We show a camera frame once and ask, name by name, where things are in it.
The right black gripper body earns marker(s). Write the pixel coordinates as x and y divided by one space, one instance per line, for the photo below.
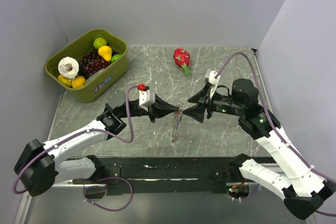
209 105

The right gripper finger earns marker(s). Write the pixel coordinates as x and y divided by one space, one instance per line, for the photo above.
201 94
196 112

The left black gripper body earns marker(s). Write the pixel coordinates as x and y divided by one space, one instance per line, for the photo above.
151 113

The metal key organizer disc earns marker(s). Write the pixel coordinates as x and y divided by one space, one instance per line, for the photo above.
177 118

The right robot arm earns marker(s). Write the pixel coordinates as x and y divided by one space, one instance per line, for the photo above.
302 190

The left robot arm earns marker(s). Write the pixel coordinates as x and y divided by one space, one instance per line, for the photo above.
41 165

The red dragon fruit toy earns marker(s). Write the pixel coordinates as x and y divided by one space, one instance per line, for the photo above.
182 60

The olive green plastic bin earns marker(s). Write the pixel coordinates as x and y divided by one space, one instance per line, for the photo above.
101 80

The small green lime toy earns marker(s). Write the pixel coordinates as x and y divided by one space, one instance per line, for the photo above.
115 57

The yellow pear toy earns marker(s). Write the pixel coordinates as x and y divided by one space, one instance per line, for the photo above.
105 52

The purple grapes toy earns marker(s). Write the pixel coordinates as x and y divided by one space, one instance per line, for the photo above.
92 62

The yellow lemon toy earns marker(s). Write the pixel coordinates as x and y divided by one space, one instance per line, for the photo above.
64 81
78 82

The green apple toy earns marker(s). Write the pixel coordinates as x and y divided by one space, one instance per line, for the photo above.
99 42

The white tape roll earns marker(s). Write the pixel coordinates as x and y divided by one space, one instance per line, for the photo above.
68 67

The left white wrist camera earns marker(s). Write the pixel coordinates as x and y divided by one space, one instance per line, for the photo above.
146 96

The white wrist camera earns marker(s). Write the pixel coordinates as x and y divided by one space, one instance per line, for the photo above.
146 96
213 79

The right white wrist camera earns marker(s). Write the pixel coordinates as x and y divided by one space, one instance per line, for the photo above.
213 79

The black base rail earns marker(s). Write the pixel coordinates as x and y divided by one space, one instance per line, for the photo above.
167 175

